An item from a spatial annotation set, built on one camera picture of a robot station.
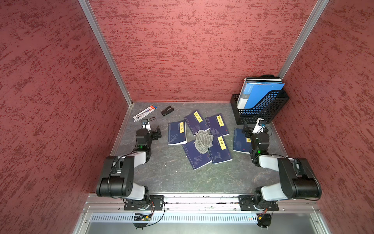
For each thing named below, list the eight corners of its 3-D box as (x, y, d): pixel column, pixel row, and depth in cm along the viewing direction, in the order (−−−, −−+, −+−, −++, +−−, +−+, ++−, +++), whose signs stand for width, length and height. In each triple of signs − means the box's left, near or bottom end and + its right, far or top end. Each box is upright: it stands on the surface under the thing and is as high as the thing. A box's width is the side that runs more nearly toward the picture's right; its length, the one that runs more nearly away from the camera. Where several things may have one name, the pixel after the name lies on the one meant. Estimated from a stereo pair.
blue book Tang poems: (193, 135, 103) (193, 132, 101) (183, 117, 114) (183, 114, 111) (208, 129, 107) (209, 126, 104) (197, 112, 117) (197, 109, 115)
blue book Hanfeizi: (213, 164, 90) (213, 162, 87) (206, 138, 102) (206, 135, 99) (231, 161, 91) (233, 159, 89) (222, 135, 103) (223, 133, 101)
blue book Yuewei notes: (212, 138, 102) (212, 136, 100) (205, 118, 114) (205, 115, 112) (229, 134, 104) (229, 133, 102) (220, 115, 116) (221, 113, 113)
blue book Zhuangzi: (167, 145, 98) (166, 142, 95) (169, 123, 110) (169, 121, 107) (186, 145, 98) (186, 142, 96) (187, 123, 110) (187, 121, 107)
